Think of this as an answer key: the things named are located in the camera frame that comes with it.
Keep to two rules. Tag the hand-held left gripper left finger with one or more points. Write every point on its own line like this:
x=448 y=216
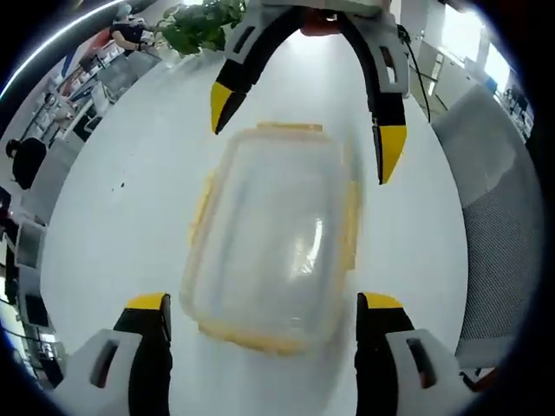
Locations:
x=108 y=381

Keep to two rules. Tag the grey mesh office chair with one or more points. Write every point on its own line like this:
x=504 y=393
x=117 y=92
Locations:
x=490 y=195

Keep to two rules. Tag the long ceiling light strip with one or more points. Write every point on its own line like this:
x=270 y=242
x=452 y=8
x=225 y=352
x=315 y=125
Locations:
x=41 y=52

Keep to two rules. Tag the white office chair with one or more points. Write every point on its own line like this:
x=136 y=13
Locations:
x=117 y=76

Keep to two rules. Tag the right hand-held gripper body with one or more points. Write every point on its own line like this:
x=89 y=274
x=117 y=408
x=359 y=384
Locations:
x=323 y=8

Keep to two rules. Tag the clear container with yellow buckles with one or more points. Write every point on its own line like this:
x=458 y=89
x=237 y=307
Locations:
x=269 y=242

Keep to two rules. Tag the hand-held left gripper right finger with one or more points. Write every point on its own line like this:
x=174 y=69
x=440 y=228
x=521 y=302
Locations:
x=390 y=377

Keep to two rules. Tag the green potted plant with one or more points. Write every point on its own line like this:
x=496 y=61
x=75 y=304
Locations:
x=199 y=26

